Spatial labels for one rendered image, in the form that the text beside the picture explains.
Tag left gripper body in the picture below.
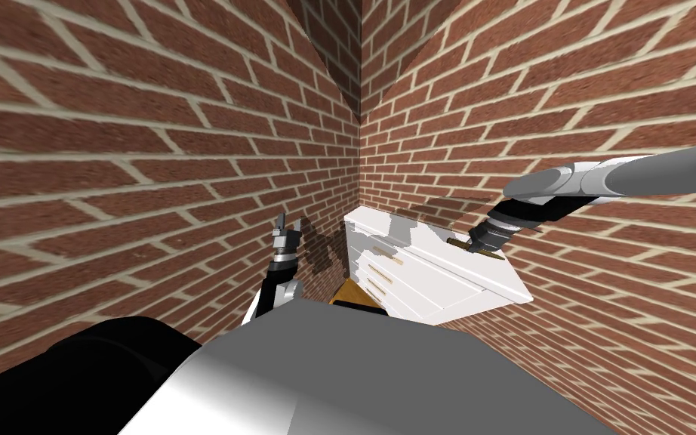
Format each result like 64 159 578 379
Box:
272 228 303 258

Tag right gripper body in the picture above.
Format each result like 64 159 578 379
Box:
467 229 505 255

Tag white drawer cabinet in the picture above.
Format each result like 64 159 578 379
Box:
342 205 535 327

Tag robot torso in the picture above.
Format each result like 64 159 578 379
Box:
117 298 620 435

